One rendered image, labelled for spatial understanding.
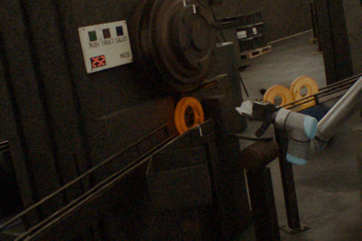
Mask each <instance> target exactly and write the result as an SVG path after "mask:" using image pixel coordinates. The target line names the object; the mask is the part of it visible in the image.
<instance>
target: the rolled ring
mask: <svg viewBox="0 0 362 241"><path fill-rule="evenodd" d="M188 105H190V106H191V107H192V108H193V111H194V114H195V122H194V125H193V127H194V126H196V125H198V124H200V123H203V122H204V112H203V109H202V107H201V105H200V103H199V102H198V100H197V99H195V98H194V97H184V98H183V99H182V100H180V101H179V102H178V104H177V106H176V110H175V124H176V127H177V130H178V132H179V133H180V134H182V133H183V132H185V131H186V130H188V128H187V126H186V124H185V120H184V113H185V110H186V107H187V106H188Z"/></svg>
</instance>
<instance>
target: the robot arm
mask: <svg viewBox="0 0 362 241"><path fill-rule="evenodd" d="M263 101H266V100H262V99H260V102H257V101H256V102H254V103H253V105H251V102H250V101H246V102H242V105H241V107H236V110H237V111H238V112H239V113H240V114H241V115H243V116H245V117H247V118H250V119H252V120H254V121H258V122H263V123H262V125H261V126H260V127H259V128H258V130H257V131H256V133H255V135H256V136H257V137H260V136H262V135H264V133H265V131H266V130H267V128H268V127H269V126H270V125H271V123H272V124H273V125H275V126H276V128H279V129H280V130H284V131H287V132H290V140H289V144H288V151H287V160H288V161H289V162H290V163H293V164H296V165H305V164H306V163H307V158H308V157H309V156H311V155H313V154H315V153H316V152H317V151H319V150H322V149H324V148H325V146H326V145H327V143H328V141H329V140H330V138H331V137H333V136H334V135H335V134H336V133H337V132H338V131H339V129H340V128H341V127H342V126H344V125H345V124H346V123H347V122H348V121H349V120H350V118H351V117H352V116H353V115H354V114H355V113H357V112H358V111H359V110H360V109H361V107H362V77H361V78H360V79H359V80H358V81H357V82H356V83H355V84H354V85H353V86H352V88H351V89H350V90H349V91H348V92H347V93H346V94H345V95H344V96H343V97H342V98H341V99H340V100H339V101H338V102H337V103H336V104H335V106H334V107H333V108H332V109H331V110H330V111H329V112H328V113H327V114H326V115H325V116H324V117H323V119H322V120H321V121H320V122H318V123H317V121H316V119H315V118H314V117H311V116H309V115H303V114H299V113H296V112H293V111H289V110H286V109H281V106H280V105H276V104H272V103H271V102H270V101H266V102H268V103H263Z"/></svg>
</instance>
